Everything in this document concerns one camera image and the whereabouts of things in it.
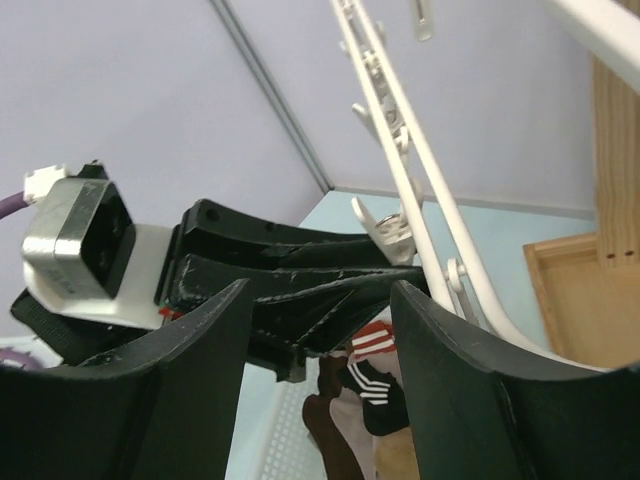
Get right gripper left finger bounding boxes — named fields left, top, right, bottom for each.
left=1, top=280, right=253, bottom=479

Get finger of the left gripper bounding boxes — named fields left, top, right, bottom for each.
left=172, top=256, right=429, bottom=357
left=172, top=198, right=396, bottom=274

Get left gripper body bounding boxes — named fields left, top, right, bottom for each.
left=159, top=294, right=320, bottom=383

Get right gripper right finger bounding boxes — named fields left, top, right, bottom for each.
left=391, top=282, right=639, bottom=479

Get brown striped socks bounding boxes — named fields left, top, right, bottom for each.
left=302, top=318, right=402, bottom=480

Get beige socks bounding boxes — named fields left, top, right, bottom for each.
left=374, top=428, right=420, bottom=480

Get white corner clip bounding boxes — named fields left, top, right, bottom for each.
left=351, top=196, right=417, bottom=266

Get wooden drying rack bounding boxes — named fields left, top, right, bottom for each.
left=523, top=60, right=639, bottom=367

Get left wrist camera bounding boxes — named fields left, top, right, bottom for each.
left=21, top=164, right=172, bottom=330

